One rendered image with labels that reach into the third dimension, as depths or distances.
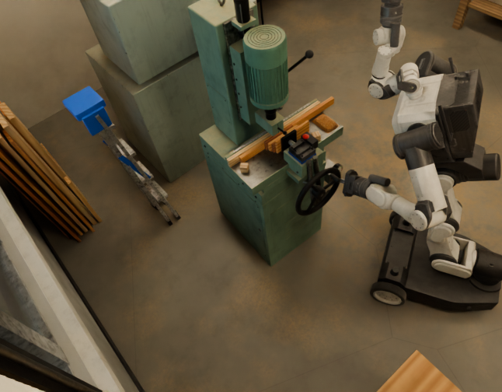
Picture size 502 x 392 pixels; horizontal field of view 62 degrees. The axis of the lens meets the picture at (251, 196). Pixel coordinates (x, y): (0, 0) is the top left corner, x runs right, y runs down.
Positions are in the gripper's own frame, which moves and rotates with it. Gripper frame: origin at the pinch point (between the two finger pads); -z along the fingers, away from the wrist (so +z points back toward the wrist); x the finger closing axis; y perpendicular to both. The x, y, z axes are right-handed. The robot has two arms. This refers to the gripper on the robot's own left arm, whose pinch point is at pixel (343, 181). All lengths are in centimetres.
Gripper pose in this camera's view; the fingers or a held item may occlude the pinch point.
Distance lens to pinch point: 199.3
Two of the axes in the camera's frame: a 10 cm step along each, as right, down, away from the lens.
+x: 1.2, -9.7, -2.1
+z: 4.7, 2.4, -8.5
